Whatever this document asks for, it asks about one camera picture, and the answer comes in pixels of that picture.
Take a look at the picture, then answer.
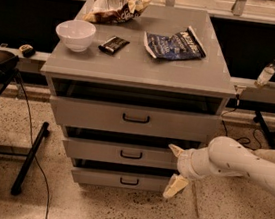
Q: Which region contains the black cable left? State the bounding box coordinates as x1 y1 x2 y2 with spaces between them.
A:
0 72 68 219

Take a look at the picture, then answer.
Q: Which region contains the black stand leg right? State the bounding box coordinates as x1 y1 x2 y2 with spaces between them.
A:
253 110 275 150

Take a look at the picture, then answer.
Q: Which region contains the yellow black tape measure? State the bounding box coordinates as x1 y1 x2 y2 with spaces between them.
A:
18 44 35 58

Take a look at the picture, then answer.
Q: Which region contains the grey top drawer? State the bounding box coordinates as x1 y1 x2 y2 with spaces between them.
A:
50 96 220 143

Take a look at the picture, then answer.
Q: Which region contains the white bowl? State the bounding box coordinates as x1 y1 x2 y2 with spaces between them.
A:
55 19 97 52

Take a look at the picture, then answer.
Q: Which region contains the black power cable right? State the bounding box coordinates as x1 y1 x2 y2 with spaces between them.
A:
216 92 270 152

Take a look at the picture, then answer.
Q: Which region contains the grey drawer cabinet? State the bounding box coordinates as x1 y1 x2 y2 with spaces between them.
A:
31 0 248 162

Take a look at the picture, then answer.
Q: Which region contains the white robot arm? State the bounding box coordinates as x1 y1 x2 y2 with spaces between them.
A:
163 136 275 198

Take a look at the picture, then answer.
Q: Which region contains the brown chip bag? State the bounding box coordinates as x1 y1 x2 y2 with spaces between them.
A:
84 0 152 24

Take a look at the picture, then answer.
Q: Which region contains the grey bottom drawer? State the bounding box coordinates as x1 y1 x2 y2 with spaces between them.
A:
72 167 170 193

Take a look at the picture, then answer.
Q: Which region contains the blue chip bag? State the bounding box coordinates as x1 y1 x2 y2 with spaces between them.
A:
143 27 206 61

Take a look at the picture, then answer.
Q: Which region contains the small black snack packet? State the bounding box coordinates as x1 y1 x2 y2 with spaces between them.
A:
98 36 129 56

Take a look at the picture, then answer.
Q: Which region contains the clear plastic bottle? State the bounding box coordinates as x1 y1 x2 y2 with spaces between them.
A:
254 58 275 88

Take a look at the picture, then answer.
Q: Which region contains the grey drawer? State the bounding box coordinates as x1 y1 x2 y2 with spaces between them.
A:
72 167 170 193
63 137 177 170
50 96 220 143

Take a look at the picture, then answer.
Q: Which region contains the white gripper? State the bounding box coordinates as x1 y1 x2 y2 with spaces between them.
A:
163 144 210 199

